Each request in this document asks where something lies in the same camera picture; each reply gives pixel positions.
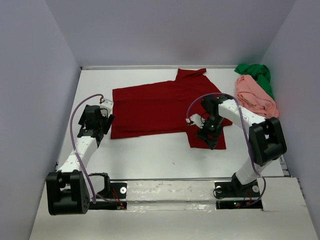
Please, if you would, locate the green t shirt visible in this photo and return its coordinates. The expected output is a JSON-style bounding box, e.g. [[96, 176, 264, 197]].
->
[[234, 63, 275, 100]]

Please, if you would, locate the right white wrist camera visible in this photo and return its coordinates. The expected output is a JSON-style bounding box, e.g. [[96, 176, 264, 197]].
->
[[185, 114, 206, 129]]

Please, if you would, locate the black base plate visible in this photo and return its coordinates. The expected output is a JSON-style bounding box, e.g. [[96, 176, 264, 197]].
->
[[89, 181, 128, 211], [212, 181, 263, 210]]

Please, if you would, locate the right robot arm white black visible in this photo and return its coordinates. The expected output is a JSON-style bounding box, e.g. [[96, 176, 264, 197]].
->
[[186, 94, 287, 200]]

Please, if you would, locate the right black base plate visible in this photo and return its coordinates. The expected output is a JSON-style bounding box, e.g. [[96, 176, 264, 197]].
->
[[212, 181, 263, 210]]

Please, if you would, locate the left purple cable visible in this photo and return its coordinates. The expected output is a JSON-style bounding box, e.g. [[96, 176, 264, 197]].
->
[[69, 93, 118, 205]]

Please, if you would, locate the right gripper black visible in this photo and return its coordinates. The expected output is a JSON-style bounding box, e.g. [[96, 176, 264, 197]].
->
[[196, 114, 224, 150]]

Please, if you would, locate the purple cable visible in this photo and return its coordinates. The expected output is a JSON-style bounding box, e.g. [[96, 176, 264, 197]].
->
[[186, 92, 267, 208], [69, 93, 118, 205]]

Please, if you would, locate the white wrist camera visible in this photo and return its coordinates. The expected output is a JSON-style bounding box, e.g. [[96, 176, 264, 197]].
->
[[99, 98, 114, 118], [185, 114, 206, 129]]

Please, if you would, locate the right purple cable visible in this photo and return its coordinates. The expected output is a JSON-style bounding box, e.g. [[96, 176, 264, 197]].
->
[[186, 92, 267, 208]]

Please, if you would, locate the metal rail at table front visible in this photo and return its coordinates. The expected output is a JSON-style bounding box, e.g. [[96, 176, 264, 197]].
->
[[110, 177, 232, 182]]

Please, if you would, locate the pink t shirt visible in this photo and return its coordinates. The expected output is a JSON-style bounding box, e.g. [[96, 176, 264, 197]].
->
[[235, 75, 280, 119]]

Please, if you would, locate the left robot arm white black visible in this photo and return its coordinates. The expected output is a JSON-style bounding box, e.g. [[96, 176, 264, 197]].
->
[[45, 100, 115, 216]]

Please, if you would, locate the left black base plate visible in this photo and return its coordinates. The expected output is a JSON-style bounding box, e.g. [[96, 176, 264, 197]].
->
[[89, 181, 128, 211]]

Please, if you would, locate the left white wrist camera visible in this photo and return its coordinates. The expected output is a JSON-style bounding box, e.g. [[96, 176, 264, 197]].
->
[[99, 98, 114, 118]]

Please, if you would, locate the dark red t shirt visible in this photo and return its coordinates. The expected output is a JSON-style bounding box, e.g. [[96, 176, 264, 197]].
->
[[110, 68, 219, 149]]

